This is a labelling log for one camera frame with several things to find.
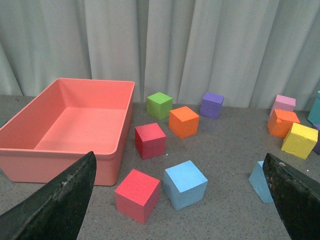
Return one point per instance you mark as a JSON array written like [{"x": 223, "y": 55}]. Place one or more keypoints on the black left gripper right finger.
[{"x": 296, "y": 197}]

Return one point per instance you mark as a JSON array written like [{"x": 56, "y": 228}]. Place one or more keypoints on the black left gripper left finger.
[{"x": 56, "y": 211}]

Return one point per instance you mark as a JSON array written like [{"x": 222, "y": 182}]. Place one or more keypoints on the light blue foam block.
[
  {"x": 259, "y": 183},
  {"x": 184, "y": 184}
]

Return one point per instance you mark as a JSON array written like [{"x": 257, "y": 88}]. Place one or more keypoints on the purple foam block right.
[{"x": 316, "y": 148}]

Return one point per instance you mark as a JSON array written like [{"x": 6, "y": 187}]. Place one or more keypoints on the purple foam block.
[
  {"x": 211, "y": 105},
  {"x": 316, "y": 148}
]

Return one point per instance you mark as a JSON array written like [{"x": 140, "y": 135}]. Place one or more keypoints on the yellow foam block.
[{"x": 300, "y": 141}]

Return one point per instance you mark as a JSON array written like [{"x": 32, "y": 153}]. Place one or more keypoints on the orange foam block right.
[{"x": 280, "y": 122}]

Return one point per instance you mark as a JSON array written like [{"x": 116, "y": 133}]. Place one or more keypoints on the orange foam block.
[
  {"x": 183, "y": 122},
  {"x": 280, "y": 122}
]

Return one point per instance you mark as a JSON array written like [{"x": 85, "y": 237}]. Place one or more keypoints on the teal plastic bin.
[{"x": 314, "y": 114}]

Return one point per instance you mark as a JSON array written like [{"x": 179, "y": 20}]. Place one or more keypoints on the bright red foam block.
[{"x": 137, "y": 195}]

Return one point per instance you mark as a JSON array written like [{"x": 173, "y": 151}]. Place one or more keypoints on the pink plastic bin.
[{"x": 70, "y": 118}]

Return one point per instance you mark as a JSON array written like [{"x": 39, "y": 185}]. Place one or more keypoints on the pink foam block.
[{"x": 283, "y": 103}]

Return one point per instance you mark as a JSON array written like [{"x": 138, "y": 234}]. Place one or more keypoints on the dark red foam block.
[{"x": 150, "y": 140}]

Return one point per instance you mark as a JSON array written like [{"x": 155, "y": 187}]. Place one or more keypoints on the green foam block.
[{"x": 159, "y": 105}]

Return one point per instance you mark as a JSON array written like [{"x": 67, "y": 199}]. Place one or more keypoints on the grey curtain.
[{"x": 249, "y": 51}]

